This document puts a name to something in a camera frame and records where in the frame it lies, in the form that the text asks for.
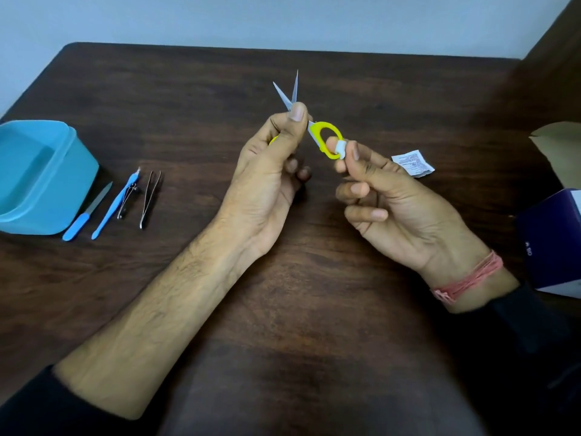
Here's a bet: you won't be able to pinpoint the person's right hand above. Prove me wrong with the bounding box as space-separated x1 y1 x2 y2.
325 136 492 287

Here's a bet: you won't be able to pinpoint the person's left hand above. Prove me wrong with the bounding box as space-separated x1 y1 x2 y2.
213 102 313 261

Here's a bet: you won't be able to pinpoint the yellow handled small scissors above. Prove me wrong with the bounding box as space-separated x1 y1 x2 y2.
268 70 345 160

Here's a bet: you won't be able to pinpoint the person's left forearm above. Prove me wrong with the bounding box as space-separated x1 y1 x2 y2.
53 213 261 421

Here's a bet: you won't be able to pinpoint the person's right forearm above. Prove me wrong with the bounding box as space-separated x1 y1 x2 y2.
418 249 521 315

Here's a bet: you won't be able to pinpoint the white torn sachet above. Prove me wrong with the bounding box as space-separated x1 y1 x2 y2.
391 150 435 179

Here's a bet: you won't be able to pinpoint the red thread wristband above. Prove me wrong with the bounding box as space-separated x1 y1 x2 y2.
431 250 505 306

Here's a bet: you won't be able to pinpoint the silver tweezers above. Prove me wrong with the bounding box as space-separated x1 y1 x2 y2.
139 170 162 230

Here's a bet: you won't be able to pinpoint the silver nail clipper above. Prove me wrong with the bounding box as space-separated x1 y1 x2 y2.
117 183 140 220

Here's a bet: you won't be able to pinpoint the dark blue box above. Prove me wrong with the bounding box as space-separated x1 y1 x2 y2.
515 189 581 299

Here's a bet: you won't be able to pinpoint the blue cuticle pusher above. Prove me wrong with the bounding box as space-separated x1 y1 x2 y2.
91 167 142 241

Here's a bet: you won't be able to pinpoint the brown paper bag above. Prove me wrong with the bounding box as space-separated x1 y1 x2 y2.
529 121 581 190

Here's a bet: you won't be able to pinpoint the black right sleeve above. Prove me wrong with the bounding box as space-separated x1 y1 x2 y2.
447 281 581 436

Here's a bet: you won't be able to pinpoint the black sleeve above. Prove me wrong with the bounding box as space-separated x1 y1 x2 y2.
0 365 160 436
447 281 581 436

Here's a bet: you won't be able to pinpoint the blue plastic container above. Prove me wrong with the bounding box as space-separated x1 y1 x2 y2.
0 120 100 236

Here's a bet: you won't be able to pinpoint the black left sleeve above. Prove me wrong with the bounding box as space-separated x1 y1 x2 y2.
0 365 160 436

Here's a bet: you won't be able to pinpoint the blue handled nail file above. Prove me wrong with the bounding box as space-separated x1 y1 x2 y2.
62 181 113 242

